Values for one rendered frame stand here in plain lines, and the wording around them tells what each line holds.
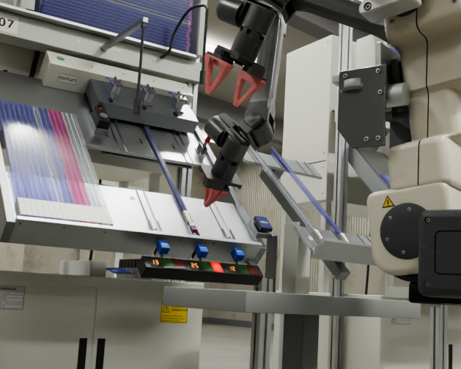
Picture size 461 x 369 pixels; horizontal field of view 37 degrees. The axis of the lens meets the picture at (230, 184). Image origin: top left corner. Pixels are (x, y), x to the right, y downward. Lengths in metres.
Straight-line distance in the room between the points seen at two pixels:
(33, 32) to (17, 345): 0.92
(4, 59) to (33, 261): 9.66
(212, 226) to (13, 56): 0.90
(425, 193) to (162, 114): 1.08
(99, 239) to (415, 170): 0.76
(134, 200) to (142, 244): 0.16
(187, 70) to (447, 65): 1.21
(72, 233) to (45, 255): 10.35
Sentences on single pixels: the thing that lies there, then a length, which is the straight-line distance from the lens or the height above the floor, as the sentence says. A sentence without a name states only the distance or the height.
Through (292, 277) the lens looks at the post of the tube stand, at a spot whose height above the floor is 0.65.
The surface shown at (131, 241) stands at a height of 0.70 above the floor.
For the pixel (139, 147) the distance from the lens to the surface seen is 2.06.
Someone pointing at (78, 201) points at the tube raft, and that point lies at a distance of 1.72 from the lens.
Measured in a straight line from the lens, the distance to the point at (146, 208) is 1.82.
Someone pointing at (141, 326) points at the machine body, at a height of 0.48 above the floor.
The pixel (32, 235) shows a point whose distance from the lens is 1.62.
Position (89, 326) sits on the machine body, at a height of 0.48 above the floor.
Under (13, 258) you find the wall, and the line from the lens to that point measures 10.65.
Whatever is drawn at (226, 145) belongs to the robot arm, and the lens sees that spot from 1.65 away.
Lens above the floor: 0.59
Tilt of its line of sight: 9 degrees up
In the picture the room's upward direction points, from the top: 3 degrees clockwise
